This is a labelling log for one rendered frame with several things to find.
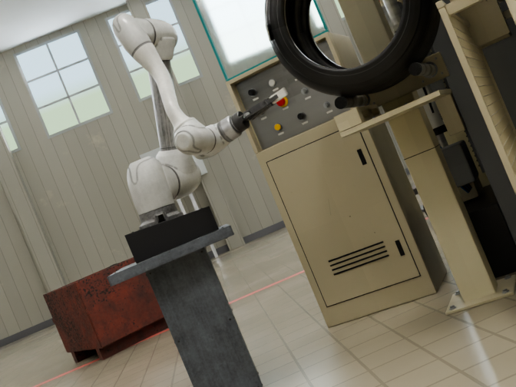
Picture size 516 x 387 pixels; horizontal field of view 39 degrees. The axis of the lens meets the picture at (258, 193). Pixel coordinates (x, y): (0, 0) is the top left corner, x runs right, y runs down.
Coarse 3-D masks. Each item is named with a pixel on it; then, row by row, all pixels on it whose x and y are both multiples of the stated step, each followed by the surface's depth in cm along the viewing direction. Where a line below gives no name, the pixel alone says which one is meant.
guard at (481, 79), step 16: (448, 16) 192; (448, 32) 192; (464, 32) 230; (464, 48) 210; (480, 48) 272; (464, 64) 191; (480, 64) 246; (480, 80) 221; (480, 96) 191; (496, 96) 260; (496, 112) 225; (496, 128) 207; (512, 128) 272; (496, 144) 191; (512, 144) 236; (512, 160) 215; (512, 176) 191
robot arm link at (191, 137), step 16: (144, 48) 288; (144, 64) 289; (160, 64) 289; (160, 80) 284; (160, 96) 281; (176, 112) 271; (176, 128) 268; (192, 128) 264; (208, 128) 276; (176, 144) 264; (192, 144) 262; (208, 144) 270
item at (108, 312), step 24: (120, 264) 579; (72, 288) 563; (96, 288) 564; (120, 288) 574; (144, 288) 585; (72, 312) 582; (96, 312) 560; (120, 312) 570; (144, 312) 581; (72, 336) 602; (96, 336) 557; (120, 336) 566; (144, 336) 586
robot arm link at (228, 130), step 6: (222, 120) 280; (228, 120) 277; (222, 126) 278; (228, 126) 276; (222, 132) 278; (228, 132) 277; (234, 132) 277; (240, 132) 280; (228, 138) 279; (234, 138) 280
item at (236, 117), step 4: (236, 112) 277; (240, 112) 279; (232, 116) 278; (236, 116) 276; (240, 116) 275; (252, 116) 275; (232, 120) 277; (236, 120) 276; (240, 120) 275; (244, 120) 275; (248, 120) 279; (236, 124) 276; (240, 124) 276; (244, 124) 276; (248, 124) 279; (236, 128) 277; (240, 128) 277; (244, 128) 277
